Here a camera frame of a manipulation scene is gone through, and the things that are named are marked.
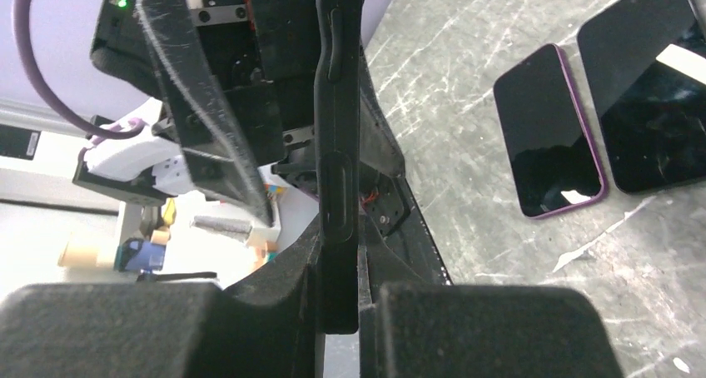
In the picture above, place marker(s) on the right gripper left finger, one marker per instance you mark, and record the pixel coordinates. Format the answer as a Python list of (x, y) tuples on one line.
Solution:
[(263, 326)]

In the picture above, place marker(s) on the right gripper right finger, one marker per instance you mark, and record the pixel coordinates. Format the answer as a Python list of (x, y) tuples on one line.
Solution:
[(409, 328)]

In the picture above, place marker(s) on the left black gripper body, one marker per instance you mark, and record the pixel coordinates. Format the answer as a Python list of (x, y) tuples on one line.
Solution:
[(264, 54)]

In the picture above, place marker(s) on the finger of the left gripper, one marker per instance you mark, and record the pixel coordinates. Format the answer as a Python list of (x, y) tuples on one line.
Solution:
[(218, 157), (378, 146)]

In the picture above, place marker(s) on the purple smartphone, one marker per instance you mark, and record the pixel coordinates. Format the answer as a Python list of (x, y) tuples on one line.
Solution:
[(552, 153)]

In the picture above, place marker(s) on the black smartphone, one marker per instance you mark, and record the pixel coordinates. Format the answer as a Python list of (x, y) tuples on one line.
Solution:
[(645, 65)]

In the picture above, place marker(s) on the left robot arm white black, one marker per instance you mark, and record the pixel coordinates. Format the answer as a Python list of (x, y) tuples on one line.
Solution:
[(149, 168)]

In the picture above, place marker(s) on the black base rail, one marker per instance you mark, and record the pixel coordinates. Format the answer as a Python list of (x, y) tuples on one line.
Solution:
[(394, 211)]

